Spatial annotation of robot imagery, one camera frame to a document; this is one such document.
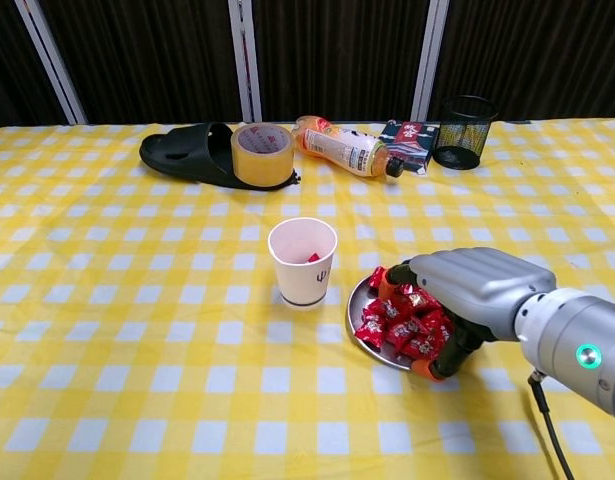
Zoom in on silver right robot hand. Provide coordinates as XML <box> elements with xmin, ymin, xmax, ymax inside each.
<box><xmin>378</xmin><ymin>247</ymin><xmax>558</xmax><ymax>383</ymax></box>

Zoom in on round silver metal plate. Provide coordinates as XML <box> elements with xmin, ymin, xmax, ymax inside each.
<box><xmin>345</xmin><ymin>269</ymin><xmax>468</xmax><ymax>371</ymax></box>

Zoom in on white paper cup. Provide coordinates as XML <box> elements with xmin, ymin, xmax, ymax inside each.
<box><xmin>267</xmin><ymin>217</ymin><xmax>339</xmax><ymax>312</ymax></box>

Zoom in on black mesh pen holder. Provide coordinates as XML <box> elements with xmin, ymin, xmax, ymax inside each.
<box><xmin>431</xmin><ymin>94</ymin><xmax>499</xmax><ymax>171</ymax></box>

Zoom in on dark box with red print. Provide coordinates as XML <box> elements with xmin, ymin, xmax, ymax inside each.
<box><xmin>376</xmin><ymin>119</ymin><xmax>441</xmax><ymax>176</ymax></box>

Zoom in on orange drink plastic bottle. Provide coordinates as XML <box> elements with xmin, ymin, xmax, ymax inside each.
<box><xmin>292</xmin><ymin>115</ymin><xmax>406</xmax><ymax>180</ymax></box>

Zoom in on black pleated curtain panel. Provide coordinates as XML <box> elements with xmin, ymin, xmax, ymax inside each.
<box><xmin>431</xmin><ymin>0</ymin><xmax>615</xmax><ymax>122</ymax></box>
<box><xmin>251</xmin><ymin>0</ymin><xmax>432</xmax><ymax>124</ymax></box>
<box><xmin>39</xmin><ymin>0</ymin><xmax>246</xmax><ymax>125</ymax></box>
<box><xmin>0</xmin><ymin>0</ymin><xmax>72</xmax><ymax>132</ymax></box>

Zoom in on clear packing tape roll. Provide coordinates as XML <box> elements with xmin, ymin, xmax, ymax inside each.
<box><xmin>230</xmin><ymin>123</ymin><xmax>296</xmax><ymax>189</ymax></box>

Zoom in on black rubber slipper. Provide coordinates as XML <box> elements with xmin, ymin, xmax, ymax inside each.
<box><xmin>138</xmin><ymin>121</ymin><xmax>301</xmax><ymax>190</ymax></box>

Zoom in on yellow white checked tablecloth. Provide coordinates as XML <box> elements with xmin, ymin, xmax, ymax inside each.
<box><xmin>0</xmin><ymin>117</ymin><xmax>615</xmax><ymax>480</ymax></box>

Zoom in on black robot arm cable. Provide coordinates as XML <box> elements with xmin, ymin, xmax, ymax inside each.
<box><xmin>527</xmin><ymin>372</ymin><xmax>576</xmax><ymax>480</ymax></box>

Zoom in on white metal frame post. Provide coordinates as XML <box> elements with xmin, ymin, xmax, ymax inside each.
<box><xmin>227</xmin><ymin>0</ymin><xmax>263</xmax><ymax>124</ymax></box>
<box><xmin>14</xmin><ymin>0</ymin><xmax>90</xmax><ymax>126</ymax></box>
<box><xmin>411</xmin><ymin>0</ymin><xmax>451</xmax><ymax>122</ymax></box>

